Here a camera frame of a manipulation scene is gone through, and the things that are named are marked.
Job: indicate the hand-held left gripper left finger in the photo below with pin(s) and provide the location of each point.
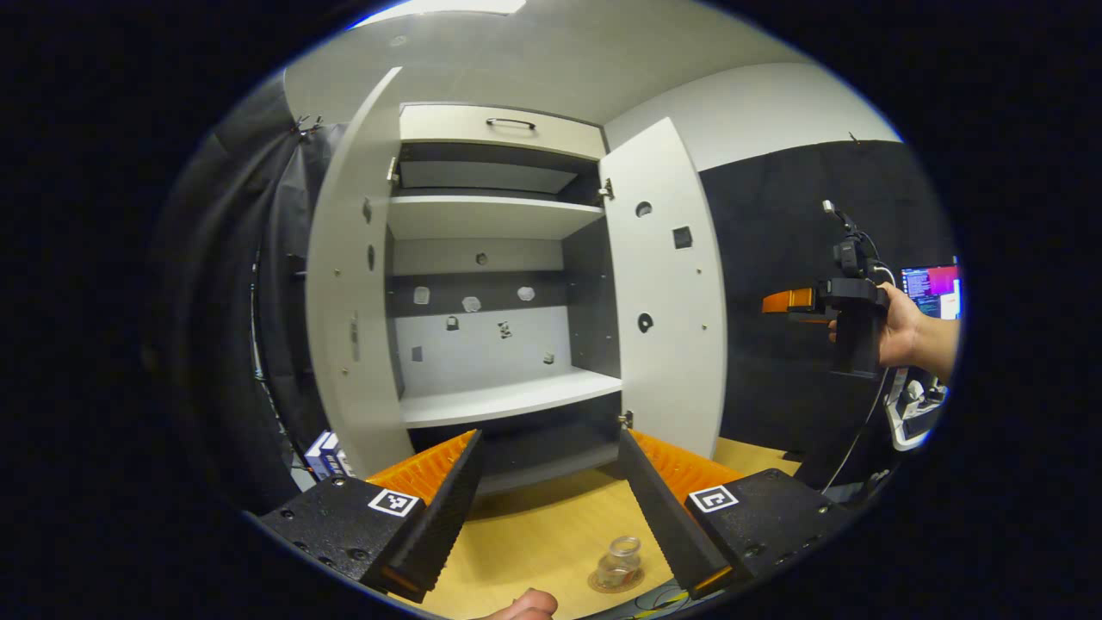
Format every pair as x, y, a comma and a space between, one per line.
439, 517

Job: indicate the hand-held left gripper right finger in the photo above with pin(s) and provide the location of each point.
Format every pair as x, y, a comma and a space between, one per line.
659, 517

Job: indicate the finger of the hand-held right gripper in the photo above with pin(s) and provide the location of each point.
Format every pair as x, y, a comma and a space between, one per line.
788, 300

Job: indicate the clear bottle with red label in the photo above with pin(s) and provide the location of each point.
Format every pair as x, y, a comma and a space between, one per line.
622, 560

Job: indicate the round brown coaster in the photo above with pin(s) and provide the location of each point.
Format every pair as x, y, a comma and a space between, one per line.
603, 585

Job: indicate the white and grey cabinet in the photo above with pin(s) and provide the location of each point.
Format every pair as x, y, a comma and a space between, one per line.
499, 344

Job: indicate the white cabinet shelf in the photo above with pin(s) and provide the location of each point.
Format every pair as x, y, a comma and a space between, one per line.
482, 215

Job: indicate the white cabinet drawer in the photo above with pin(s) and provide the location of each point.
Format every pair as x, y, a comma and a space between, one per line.
448, 129

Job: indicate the computer monitor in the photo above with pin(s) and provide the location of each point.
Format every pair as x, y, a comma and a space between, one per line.
934, 293

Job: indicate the white plastic device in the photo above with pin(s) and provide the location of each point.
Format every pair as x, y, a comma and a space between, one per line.
913, 422

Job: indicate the blue and white box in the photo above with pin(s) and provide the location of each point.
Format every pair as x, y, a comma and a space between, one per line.
325, 456

